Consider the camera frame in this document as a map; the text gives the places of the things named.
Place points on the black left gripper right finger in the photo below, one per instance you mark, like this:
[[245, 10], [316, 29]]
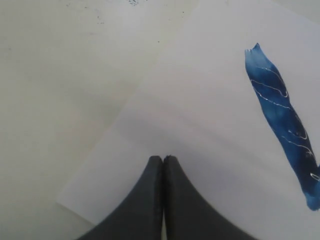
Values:
[[188, 216]]

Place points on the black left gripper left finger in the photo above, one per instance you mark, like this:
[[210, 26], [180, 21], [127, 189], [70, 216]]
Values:
[[140, 215]]

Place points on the white paper sheet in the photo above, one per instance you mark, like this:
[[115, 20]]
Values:
[[197, 104]]

